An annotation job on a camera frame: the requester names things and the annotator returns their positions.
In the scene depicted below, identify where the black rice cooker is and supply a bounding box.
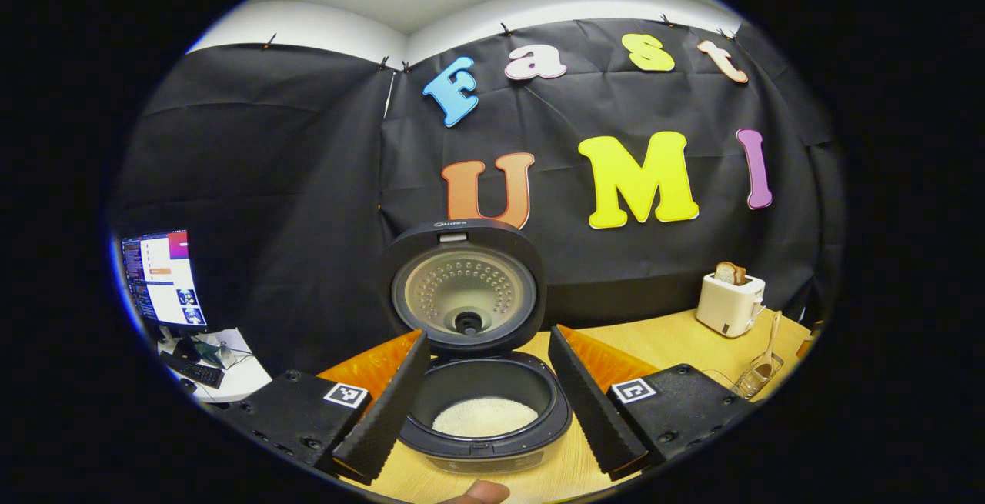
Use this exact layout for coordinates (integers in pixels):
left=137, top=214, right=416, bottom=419
left=379, top=218, right=575, bottom=476

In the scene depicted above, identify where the computer monitor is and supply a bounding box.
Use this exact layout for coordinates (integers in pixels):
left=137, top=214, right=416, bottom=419
left=119, top=230, right=209, bottom=329

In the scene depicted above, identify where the black keyboard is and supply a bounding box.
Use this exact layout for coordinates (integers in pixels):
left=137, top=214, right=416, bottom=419
left=165, top=352, right=225, bottom=389

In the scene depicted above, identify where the white toaster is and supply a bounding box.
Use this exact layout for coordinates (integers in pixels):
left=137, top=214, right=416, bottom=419
left=696, top=272, right=767, bottom=339

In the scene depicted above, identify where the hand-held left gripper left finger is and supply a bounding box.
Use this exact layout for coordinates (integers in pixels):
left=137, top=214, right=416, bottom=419
left=219, top=329, right=432, bottom=485

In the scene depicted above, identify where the clear plastic bag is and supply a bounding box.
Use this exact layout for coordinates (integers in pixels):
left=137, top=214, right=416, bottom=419
left=192, top=335, right=232, bottom=370

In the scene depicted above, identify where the wooden spoon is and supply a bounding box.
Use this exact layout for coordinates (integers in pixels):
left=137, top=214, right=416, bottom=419
left=750, top=310, right=783, bottom=382

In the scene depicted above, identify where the metal wire chopstick holder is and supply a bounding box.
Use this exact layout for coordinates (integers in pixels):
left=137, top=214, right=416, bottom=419
left=731, top=352, right=786, bottom=401

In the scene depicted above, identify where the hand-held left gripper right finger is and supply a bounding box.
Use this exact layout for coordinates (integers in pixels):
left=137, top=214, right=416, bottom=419
left=547, top=325, right=754, bottom=482

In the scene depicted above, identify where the white rice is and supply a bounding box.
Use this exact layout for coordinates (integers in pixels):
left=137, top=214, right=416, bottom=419
left=432, top=396, right=539, bottom=438

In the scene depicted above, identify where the white side table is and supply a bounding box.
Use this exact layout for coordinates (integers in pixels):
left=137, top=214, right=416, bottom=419
left=158, top=327, right=272, bottom=405

